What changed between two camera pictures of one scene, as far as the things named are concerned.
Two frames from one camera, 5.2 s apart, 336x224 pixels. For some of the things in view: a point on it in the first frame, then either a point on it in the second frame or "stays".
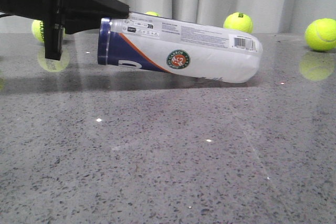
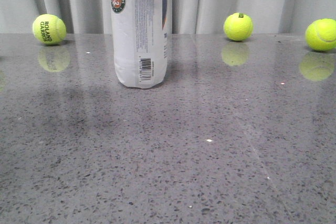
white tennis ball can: (178, 46) -> (138, 5)
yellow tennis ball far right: (320, 34) stays
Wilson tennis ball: (239, 21) stays
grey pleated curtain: (276, 2) stays
